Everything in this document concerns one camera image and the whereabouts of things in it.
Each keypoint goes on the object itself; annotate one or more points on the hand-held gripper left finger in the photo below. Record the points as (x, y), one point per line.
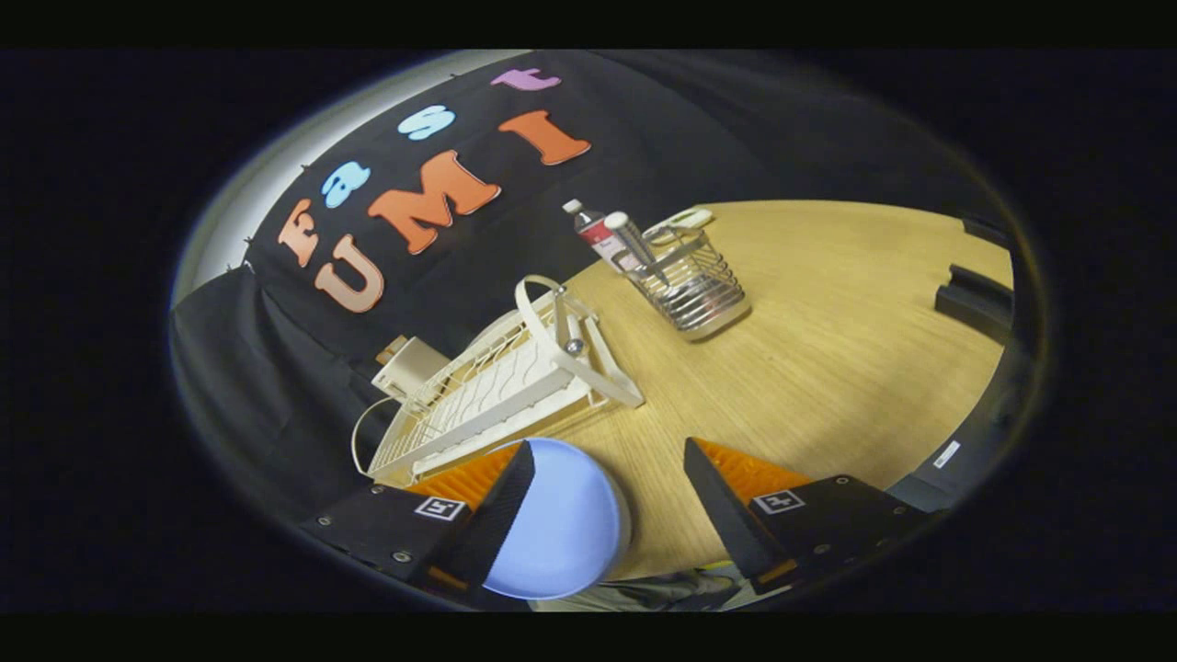
(501, 515)

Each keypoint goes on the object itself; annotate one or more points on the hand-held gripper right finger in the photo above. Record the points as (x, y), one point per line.
(726, 515)

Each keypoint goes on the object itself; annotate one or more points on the blue plate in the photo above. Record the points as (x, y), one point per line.
(565, 524)

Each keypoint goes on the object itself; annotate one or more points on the white toaster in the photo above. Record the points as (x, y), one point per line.
(414, 372)

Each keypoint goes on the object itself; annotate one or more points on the brown toast slice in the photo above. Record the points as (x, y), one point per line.
(391, 349)

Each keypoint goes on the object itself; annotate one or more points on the black backdrop cloth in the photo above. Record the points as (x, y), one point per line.
(276, 386)

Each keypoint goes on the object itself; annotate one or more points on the clear bottle red label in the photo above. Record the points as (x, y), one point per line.
(598, 234)

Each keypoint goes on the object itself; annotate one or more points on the white compartment tray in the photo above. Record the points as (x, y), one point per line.
(690, 219)

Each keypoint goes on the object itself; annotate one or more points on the black chair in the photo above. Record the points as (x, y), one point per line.
(975, 302)

